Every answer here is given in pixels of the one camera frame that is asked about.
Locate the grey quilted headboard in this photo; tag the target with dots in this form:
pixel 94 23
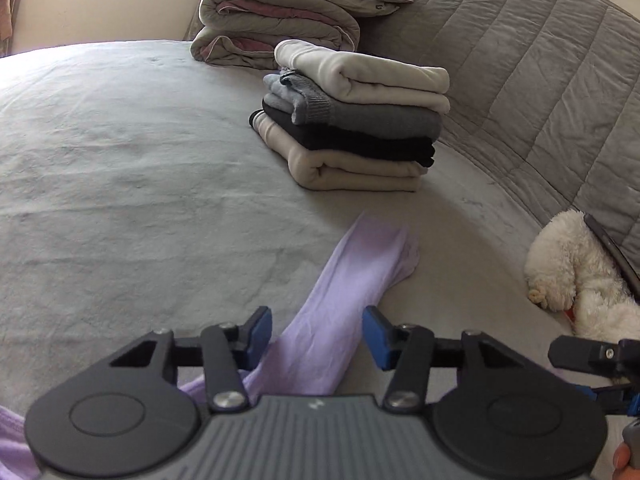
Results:
pixel 525 85

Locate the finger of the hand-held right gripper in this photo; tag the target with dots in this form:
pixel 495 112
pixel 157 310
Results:
pixel 620 400
pixel 580 355

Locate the black flat device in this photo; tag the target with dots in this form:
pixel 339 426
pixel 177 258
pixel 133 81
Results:
pixel 615 250

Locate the folded black garment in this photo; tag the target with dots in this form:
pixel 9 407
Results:
pixel 360 142

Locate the white plush toy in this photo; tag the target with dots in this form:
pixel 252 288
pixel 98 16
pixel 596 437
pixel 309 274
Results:
pixel 575 270

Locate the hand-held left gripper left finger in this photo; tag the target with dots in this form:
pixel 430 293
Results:
pixel 260 332

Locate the person's right hand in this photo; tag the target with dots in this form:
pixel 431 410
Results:
pixel 624 460

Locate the grey bed cover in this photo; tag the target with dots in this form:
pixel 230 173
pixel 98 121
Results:
pixel 125 185

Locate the folded grey pink quilt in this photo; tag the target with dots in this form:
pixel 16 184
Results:
pixel 270 25

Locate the folded grey sweater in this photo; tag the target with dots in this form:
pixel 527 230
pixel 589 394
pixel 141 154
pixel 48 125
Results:
pixel 380 120

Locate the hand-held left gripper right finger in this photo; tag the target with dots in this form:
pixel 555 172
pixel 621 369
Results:
pixel 377 335

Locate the lilac pants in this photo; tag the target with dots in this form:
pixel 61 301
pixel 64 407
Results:
pixel 345 280

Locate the folded beige garment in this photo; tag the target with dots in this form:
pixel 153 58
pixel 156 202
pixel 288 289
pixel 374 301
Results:
pixel 350 172

